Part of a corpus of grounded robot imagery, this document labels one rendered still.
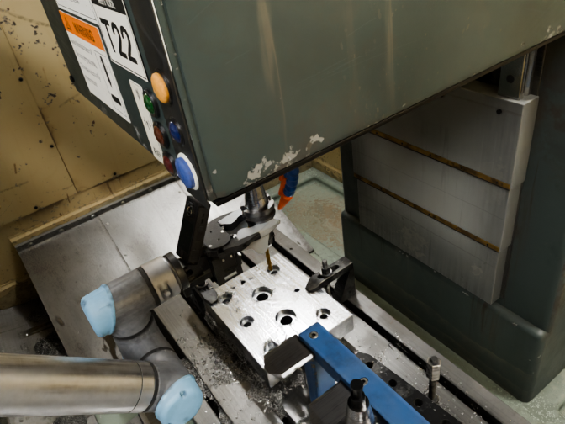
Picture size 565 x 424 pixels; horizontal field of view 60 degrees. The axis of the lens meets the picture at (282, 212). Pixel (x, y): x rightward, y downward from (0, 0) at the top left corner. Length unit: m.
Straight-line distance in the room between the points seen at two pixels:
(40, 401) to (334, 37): 0.55
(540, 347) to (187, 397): 0.82
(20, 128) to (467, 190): 1.34
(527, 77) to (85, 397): 0.86
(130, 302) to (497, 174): 0.72
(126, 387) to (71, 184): 1.19
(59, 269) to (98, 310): 1.02
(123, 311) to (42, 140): 1.04
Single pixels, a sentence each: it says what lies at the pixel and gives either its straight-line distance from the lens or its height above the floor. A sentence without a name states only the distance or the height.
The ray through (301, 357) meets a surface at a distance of 0.75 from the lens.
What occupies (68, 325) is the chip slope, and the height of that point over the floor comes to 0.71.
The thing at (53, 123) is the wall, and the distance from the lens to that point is 1.78.
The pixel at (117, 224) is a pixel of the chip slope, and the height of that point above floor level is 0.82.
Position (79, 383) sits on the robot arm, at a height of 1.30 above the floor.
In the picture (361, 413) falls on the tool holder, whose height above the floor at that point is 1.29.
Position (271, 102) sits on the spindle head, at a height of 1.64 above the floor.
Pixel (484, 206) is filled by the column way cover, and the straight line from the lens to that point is 1.11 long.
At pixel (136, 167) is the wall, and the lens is 1.91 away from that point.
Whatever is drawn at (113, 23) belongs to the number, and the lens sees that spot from 0.49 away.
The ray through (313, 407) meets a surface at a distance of 0.71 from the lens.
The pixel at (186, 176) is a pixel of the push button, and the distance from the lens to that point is 0.44.
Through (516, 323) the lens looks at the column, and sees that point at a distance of 1.29.
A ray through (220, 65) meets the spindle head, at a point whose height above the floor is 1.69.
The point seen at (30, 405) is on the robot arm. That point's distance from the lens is 0.71.
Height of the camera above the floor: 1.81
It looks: 35 degrees down
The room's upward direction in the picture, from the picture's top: 10 degrees counter-clockwise
